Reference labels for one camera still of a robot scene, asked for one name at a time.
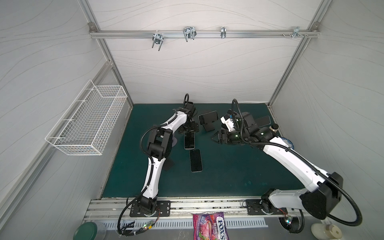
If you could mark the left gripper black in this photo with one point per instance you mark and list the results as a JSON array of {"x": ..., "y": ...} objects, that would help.
[{"x": 194, "y": 127}]

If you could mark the metal hook clamp middle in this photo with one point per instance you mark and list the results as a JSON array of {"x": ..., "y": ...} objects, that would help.
[{"x": 189, "y": 33}]

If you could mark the metal hook clamp right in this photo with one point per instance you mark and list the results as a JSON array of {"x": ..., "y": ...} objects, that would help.
[{"x": 296, "y": 34}]

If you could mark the metal ring hook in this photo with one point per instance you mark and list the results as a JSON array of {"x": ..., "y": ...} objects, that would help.
[{"x": 223, "y": 32}]

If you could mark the white wire basket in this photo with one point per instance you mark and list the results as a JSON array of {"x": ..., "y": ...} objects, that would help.
[{"x": 85, "y": 127}]

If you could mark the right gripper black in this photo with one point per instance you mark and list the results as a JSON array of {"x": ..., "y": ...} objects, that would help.
[{"x": 225, "y": 136}]

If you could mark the metal hook clamp left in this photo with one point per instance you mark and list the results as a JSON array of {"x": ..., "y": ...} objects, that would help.
[{"x": 157, "y": 39}]

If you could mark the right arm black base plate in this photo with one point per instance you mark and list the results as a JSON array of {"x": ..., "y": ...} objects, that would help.
[{"x": 258, "y": 207}]

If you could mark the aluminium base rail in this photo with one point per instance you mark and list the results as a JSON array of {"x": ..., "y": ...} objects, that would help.
[{"x": 180, "y": 208}]

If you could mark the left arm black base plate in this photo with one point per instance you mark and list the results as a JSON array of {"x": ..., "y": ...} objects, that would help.
[{"x": 157, "y": 208}]

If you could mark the purple Fox's candy bag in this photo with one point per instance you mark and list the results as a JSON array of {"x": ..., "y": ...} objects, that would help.
[{"x": 210, "y": 227}]

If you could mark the aluminium top crossbar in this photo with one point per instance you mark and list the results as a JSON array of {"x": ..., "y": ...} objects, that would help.
[{"x": 201, "y": 34}]

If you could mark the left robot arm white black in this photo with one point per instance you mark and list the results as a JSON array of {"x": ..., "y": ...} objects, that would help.
[{"x": 156, "y": 144}]

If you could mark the phone silver edge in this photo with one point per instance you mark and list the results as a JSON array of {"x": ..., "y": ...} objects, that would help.
[{"x": 189, "y": 141}]

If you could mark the small beige bottle black cap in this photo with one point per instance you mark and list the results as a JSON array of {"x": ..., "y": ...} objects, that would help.
[{"x": 274, "y": 127}]

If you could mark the centre landscape black phone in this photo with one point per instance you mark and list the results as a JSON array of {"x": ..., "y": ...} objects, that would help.
[{"x": 208, "y": 118}]

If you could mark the blue white ceramic bowl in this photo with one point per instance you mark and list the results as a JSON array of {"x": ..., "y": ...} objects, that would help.
[{"x": 288, "y": 143}]

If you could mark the white vented strip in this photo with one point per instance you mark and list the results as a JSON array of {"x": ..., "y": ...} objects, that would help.
[{"x": 174, "y": 224}]

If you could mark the metal hook clamp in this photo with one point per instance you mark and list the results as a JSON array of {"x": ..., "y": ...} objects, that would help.
[
  {"x": 296, "y": 34},
  {"x": 189, "y": 33},
  {"x": 157, "y": 39}
]

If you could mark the white cup at corner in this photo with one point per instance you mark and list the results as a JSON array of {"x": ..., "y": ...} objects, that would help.
[{"x": 326, "y": 232}]

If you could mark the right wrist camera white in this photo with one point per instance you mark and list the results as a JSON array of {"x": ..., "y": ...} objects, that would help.
[{"x": 228, "y": 122}]

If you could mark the green round lid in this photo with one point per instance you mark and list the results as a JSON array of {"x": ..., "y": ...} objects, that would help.
[{"x": 86, "y": 231}]

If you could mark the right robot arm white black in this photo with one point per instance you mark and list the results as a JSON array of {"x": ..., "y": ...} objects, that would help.
[{"x": 322, "y": 191}]

